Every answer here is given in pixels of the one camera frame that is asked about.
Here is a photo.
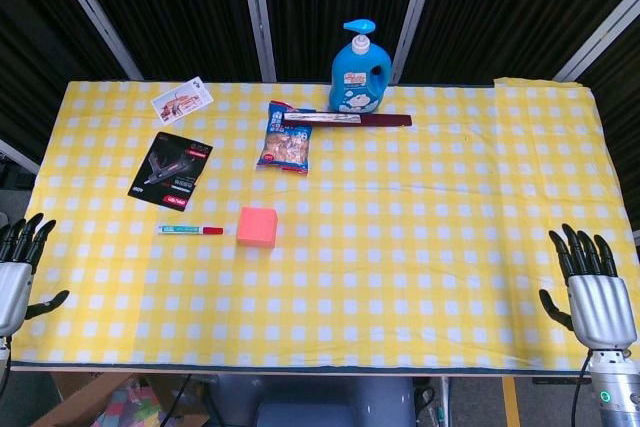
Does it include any blue snack bag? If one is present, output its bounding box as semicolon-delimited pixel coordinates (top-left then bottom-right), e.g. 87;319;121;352
256;100;314;176

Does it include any red capped marker pen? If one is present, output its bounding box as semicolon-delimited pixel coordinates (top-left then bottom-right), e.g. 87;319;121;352
156;225;225;236

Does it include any black cable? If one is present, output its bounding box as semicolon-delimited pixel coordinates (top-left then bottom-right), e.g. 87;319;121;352
158;374;194;427
573;349;595;427

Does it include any blue pump bottle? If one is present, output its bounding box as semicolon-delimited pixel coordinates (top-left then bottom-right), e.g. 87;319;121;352
328;19;393;115

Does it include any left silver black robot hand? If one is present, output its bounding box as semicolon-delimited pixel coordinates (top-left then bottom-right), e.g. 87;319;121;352
0;212;70;338

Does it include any yellow checkered tablecloth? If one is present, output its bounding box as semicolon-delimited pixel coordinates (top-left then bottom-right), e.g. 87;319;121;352
0;76;640;374

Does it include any black glue gun package card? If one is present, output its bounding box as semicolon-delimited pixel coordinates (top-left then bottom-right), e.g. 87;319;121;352
127;131;214;210

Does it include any cardboard box with colourful contents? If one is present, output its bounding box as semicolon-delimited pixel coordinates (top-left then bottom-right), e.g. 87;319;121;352
29;372;211;427

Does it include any orange pink sponge block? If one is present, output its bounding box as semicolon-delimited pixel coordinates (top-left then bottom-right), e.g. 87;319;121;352
236;206;279;249

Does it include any dark red flat case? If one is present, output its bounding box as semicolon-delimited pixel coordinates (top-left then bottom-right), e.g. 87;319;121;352
282;111;414;129

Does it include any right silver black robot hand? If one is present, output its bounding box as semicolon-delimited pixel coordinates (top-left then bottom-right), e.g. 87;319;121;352
538;223;640;350

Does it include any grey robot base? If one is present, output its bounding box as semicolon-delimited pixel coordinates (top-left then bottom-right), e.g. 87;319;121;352
204;374;417;427

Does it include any white picture card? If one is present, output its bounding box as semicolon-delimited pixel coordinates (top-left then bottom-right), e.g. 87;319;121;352
150;76;215;128

